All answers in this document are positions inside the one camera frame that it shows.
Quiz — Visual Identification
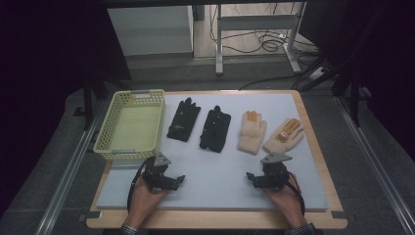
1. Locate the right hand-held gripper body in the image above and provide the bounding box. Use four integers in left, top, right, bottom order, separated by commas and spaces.
257, 152, 294, 190

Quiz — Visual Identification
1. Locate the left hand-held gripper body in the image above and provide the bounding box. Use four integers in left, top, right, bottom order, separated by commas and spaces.
142, 152, 176, 190

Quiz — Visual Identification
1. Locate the beige fluffy glove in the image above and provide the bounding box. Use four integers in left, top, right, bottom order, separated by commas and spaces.
261, 117, 305, 155
237, 110, 268, 156

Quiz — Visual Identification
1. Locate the pale green plastic basket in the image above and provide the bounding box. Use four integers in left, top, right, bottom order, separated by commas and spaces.
92, 88, 166, 162

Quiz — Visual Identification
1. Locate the black glove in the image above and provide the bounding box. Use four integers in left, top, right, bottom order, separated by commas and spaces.
166, 97, 202, 142
199, 105, 232, 154

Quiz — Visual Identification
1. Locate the person's left hand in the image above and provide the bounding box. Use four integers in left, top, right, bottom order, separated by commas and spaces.
125, 178, 169, 228

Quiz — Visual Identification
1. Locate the person's right hand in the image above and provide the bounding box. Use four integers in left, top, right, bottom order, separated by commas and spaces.
263, 183, 307, 229

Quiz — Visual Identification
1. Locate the white foam mat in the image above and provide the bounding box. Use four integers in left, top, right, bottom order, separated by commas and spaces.
96, 93, 329, 212

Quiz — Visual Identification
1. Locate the black metal stand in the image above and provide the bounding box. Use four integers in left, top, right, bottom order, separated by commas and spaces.
291, 55, 364, 128
80, 75, 132, 131

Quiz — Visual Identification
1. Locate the white power strip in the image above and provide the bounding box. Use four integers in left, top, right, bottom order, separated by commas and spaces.
308, 66, 326, 81

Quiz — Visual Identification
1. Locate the white cabinet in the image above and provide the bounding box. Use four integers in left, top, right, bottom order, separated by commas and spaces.
107, 5, 195, 57

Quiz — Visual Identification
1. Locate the dark curtain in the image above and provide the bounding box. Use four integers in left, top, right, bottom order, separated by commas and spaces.
0, 0, 132, 218
299, 0, 415, 162

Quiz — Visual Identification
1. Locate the left hand-held gripper black cable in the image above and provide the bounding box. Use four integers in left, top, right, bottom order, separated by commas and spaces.
126, 157, 155, 212

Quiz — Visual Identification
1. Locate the hand-held gripper black cable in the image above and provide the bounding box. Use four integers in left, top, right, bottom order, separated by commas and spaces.
126, 157, 155, 212
286, 171, 306, 215

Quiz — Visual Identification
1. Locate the right hand-held gripper black cable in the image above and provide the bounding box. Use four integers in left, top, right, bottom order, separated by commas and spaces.
286, 171, 306, 215

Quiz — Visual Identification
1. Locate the aluminium rail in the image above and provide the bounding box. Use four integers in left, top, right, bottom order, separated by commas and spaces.
33, 100, 110, 235
335, 96, 415, 235

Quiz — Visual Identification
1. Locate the black floor cable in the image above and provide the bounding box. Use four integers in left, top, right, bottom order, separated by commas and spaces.
239, 73, 304, 91

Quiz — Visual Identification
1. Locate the tangle of black floor cables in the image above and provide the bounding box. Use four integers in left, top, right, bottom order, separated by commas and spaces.
208, 3, 320, 56

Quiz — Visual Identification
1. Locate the white metal desk frame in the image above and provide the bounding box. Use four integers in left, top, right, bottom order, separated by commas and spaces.
214, 2, 307, 76

